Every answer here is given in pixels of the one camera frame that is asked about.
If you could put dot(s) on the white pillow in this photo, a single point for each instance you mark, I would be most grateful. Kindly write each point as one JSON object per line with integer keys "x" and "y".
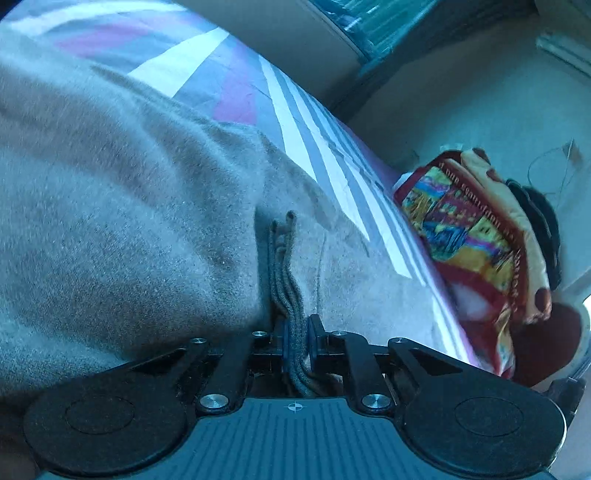
{"x": 466, "y": 297}

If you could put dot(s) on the dark cloth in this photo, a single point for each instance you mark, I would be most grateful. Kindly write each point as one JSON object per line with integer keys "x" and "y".
{"x": 540, "y": 221}

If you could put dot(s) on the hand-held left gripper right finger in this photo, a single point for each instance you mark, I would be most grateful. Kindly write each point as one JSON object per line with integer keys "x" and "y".
{"x": 314, "y": 341}

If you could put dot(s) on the colourful printed blanket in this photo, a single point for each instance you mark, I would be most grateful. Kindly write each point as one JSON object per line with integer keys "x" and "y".
{"x": 480, "y": 249}

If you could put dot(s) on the grey pants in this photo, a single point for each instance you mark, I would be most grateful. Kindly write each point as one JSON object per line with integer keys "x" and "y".
{"x": 138, "y": 230}

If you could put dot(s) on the striped bed sheet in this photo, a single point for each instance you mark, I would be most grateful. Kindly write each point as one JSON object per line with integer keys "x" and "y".
{"x": 295, "y": 124}

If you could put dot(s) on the dark blue curtain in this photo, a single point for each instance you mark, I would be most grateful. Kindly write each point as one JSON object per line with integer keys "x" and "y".
{"x": 415, "y": 23}

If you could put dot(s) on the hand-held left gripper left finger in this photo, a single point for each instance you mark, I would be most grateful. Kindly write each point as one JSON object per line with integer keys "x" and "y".
{"x": 282, "y": 344}

